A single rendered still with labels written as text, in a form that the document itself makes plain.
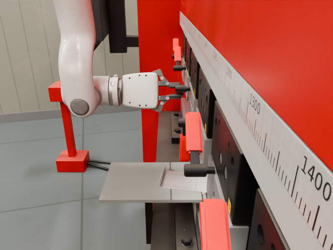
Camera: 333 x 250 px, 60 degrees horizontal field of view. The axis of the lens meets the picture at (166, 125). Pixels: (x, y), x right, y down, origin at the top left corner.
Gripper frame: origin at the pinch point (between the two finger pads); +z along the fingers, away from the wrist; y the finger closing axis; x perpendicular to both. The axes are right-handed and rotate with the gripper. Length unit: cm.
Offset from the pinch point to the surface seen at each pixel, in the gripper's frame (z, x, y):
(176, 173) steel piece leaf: 0.1, -0.6, 23.7
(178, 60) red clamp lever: 1.2, -13.2, -10.9
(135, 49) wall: -41, -294, -74
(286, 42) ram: 4, 65, 2
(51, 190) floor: -97, -154, 71
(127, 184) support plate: -13.4, 4.1, 25.8
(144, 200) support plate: -8.3, 9.9, 28.3
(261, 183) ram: 4, 61, 11
